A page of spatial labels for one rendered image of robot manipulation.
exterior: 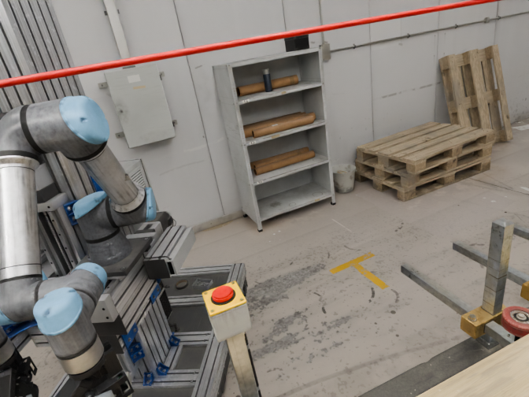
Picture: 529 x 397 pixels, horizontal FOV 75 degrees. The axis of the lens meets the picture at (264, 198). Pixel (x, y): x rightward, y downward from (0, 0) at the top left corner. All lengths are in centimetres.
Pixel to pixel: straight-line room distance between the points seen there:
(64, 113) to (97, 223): 47
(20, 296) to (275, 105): 306
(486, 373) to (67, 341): 87
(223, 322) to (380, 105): 392
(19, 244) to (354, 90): 369
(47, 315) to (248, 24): 312
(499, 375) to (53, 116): 113
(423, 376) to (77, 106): 116
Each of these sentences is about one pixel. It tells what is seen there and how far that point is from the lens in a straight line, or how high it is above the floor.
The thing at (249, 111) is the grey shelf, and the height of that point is 108.
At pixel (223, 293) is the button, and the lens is 66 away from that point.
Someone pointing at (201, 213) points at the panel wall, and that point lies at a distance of 358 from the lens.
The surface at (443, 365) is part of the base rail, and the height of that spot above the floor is 70.
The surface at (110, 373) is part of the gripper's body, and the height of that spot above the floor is 108.
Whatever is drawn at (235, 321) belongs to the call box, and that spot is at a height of 118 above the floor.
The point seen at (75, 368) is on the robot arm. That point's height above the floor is 115.
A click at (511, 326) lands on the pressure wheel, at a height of 90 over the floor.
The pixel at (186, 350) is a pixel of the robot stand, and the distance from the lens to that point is 208.
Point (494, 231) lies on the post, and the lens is 108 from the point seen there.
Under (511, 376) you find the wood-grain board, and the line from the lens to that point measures 99.
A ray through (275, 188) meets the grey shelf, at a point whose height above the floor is 20.
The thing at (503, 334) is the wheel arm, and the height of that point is 82.
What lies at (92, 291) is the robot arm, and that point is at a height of 124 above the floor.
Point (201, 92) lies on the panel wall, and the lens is 334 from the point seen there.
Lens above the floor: 163
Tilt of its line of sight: 24 degrees down
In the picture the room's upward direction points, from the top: 10 degrees counter-clockwise
